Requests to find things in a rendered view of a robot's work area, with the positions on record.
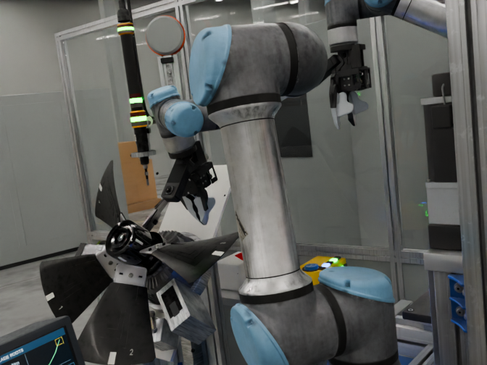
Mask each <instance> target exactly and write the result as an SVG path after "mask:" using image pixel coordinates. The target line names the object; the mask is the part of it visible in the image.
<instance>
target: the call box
mask: <svg viewBox="0 0 487 365"><path fill-rule="evenodd" d="M333 258H334V257H329V256H316V257H314V258H313V259H311V260H310V261H308V262H306V263H305V264H302V265H301V266H300V268H301V270H302V271H303V272H305V273H306V274H308V275H309V276H310V277H311V278H312V282H313V285H317V284H319V283H320V282H319V281H318V277H319V274H320V272H321V271H322V270H318V269H315V270H305V269H304V266H305V265H306V264H317V265H318V268H319V267H321V266H322V265H323V264H324V263H326V262H327V261H330V260H331V259H333ZM344 264H346V259H345V258H341V259H339V260H338V261H336V262H334V263H333V264H330V266H329V267H326V268H331V267H341V266H343V265H344Z"/></svg>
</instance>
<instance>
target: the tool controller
mask: <svg viewBox="0 0 487 365"><path fill-rule="evenodd" d="M0 365H85V362H84V360H83V356H82V353H81V350H80V346H79V344H78V340H77V338H76V335H75V331H74V329H73V326H72V322H71V320H70V317H69V316H61V317H57V318H53V319H47V320H43V321H39V322H34V323H32V324H29V325H28V326H25V327H23V328H20V329H18V330H15V331H14V332H10V333H9V334H7V335H4V336H1V337H0Z"/></svg>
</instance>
